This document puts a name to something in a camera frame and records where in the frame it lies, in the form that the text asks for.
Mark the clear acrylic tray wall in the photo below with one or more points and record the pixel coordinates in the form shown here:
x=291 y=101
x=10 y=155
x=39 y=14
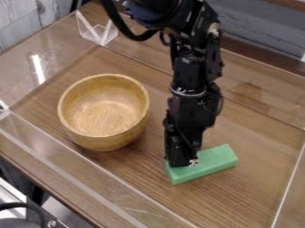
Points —
x=94 y=193

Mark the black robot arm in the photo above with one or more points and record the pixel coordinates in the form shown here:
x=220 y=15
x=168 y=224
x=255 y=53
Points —
x=189 y=29

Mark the clear acrylic corner bracket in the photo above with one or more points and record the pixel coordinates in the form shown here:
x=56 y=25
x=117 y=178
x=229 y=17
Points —
x=97 y=33

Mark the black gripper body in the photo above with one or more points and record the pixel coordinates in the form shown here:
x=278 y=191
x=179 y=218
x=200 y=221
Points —
x=192 y=113

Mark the brown wooden bowl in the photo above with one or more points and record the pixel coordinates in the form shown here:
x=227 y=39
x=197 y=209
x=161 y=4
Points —
x=104 y=111

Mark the black metal frame with bolt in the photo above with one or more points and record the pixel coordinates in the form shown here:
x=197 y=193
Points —
x=57 y=215

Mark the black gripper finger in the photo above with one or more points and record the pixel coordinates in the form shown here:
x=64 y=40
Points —
x=191 y=144
x=176 y=155

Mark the green rectangular block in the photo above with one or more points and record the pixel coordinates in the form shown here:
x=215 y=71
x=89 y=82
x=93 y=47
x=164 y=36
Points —
x=215 y=160

